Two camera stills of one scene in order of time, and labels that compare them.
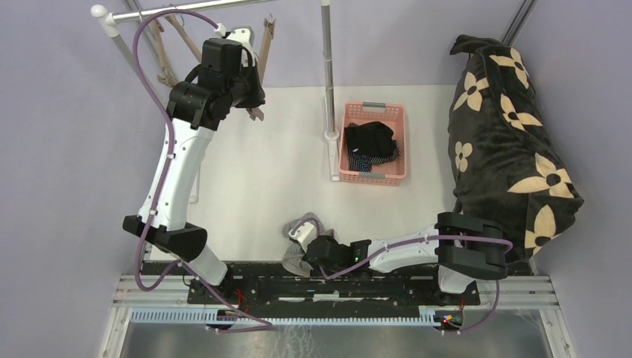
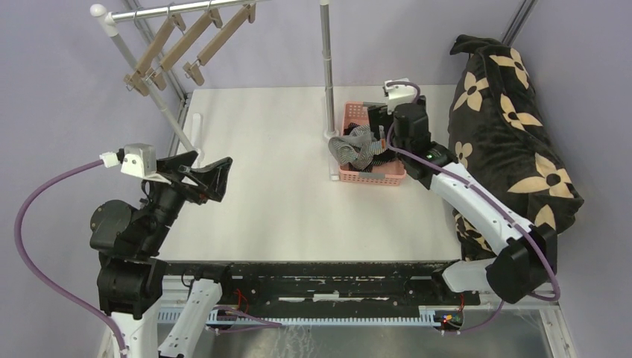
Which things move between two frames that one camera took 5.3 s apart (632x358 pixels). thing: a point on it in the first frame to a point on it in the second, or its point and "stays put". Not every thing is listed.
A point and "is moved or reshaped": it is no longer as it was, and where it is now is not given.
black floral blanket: (507, 168) stays put
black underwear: (371, 139) to (381, 156)
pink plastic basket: (391, 172) stays put
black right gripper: (320, 237) to (379, 115)
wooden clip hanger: (267, 35) to (193, 71)
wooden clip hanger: (182, 30) to (184, 50)
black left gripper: (256, 97) to (212, 179)
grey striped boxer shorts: (295, 262) to (356, 148)
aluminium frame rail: (525, 11) stays put
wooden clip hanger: (165, 74) is moved or reshaped
